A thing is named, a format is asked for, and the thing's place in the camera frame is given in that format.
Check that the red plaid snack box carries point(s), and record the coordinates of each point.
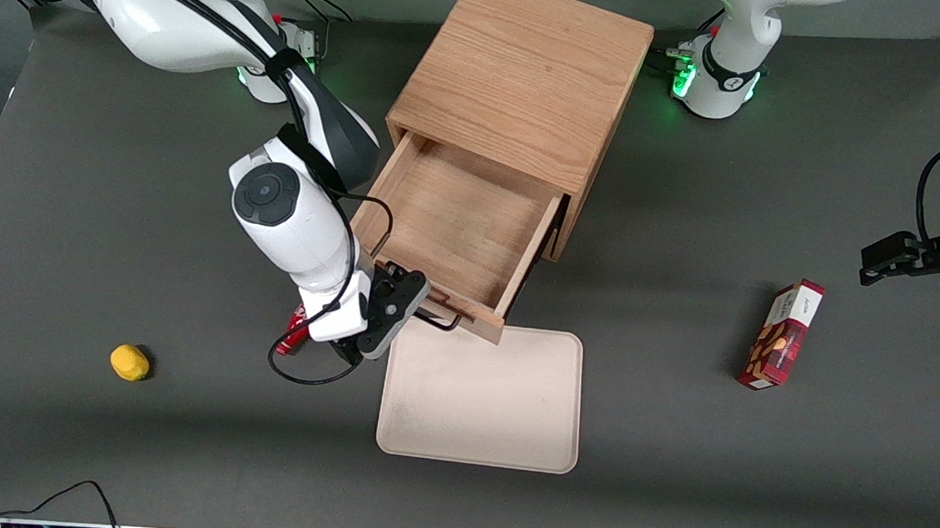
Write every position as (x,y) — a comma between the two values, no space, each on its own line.
(782,336)

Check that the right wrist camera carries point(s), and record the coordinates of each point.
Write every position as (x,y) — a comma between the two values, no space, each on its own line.
(338,317)

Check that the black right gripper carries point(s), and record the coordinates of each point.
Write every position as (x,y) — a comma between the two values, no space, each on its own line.
(344,349)

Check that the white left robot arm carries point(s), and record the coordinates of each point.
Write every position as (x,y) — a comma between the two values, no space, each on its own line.
(725,92)

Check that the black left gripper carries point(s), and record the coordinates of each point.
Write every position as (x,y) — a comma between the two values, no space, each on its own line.
(934,249)

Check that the oak wooden cabinet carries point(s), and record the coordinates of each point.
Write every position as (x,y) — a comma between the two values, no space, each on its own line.
(522,71)

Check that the red ketchup bottle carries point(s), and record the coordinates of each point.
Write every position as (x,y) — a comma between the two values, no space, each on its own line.
(294,336)

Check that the yellow lemon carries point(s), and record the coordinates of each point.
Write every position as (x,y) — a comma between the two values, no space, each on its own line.
(129,362)

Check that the beige rectangular tray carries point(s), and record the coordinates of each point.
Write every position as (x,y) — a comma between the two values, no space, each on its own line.
(479,403)

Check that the wooden drawer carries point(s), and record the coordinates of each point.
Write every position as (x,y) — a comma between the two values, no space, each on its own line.
(464,223)

